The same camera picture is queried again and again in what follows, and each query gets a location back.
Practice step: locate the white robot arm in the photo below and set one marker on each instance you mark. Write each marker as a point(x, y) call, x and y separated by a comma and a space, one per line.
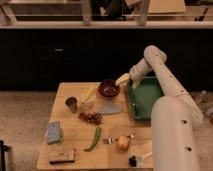
point(174, 116)

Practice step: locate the bunch of red grapes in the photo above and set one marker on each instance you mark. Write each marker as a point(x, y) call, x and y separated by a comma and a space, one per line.
point(93, 118)

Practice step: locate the black and white brush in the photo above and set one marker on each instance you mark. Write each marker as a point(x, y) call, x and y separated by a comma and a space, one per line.
point(137, 160)

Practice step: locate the orange bowl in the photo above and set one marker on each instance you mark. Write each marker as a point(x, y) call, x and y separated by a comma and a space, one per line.
point(115, 96)

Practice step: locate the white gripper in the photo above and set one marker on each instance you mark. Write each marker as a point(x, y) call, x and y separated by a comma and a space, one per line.
point(136, 74)

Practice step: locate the green chili pepper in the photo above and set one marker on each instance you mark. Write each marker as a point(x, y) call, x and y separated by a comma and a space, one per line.
point(96, 138)

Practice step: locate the yellow onion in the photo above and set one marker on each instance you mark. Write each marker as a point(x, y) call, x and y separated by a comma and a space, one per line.
point(123, 142)

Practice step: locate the green plastic tray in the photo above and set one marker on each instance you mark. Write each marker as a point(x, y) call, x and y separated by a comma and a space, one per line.
point(142, 98)

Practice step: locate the blue sponge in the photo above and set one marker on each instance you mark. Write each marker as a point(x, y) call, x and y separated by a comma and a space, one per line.
point(54, 133)

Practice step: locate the clear glass bowl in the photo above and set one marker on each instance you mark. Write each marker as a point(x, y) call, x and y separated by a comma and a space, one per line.
point(87, 102)

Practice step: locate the corn cob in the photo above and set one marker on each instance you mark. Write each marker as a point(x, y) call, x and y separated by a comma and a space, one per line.
point(88, 93)

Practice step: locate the dark red bowl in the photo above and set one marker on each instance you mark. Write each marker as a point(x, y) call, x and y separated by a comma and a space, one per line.
point(108, 81)

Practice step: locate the metal cup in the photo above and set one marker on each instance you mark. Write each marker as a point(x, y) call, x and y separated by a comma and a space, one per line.
point(71, 102)

